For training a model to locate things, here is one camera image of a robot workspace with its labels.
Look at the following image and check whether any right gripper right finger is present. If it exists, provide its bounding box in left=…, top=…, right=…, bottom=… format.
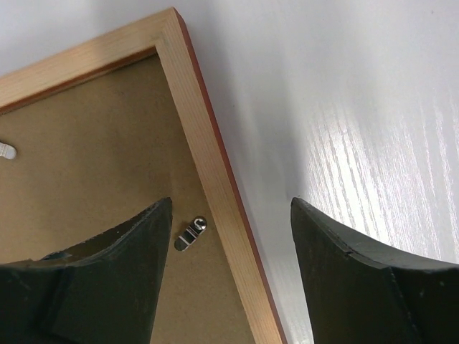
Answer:
left=290, top=198, right=458, bottom=343

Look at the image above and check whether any brown frame backing board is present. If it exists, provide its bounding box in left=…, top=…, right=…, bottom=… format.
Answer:
left=1, top=56, right=254, bottom=343

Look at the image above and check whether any silver metal retaining clip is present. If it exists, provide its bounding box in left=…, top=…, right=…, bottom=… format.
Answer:
left=174, top=216, right=208, bottom=252

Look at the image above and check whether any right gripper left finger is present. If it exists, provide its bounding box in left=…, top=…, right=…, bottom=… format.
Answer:
left=1, top=198, right=172, bottom=343

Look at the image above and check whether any orange wooden picture frame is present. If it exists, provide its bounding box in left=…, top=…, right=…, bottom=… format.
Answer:
left=1, top=9, right=285, bottom=343

